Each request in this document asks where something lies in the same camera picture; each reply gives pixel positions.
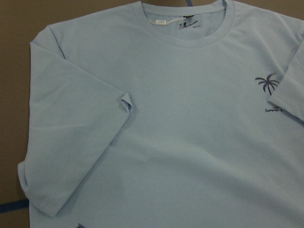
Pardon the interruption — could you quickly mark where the light blue t-shirt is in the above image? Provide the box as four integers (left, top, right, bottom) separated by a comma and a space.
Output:
18, 0, 304, 228

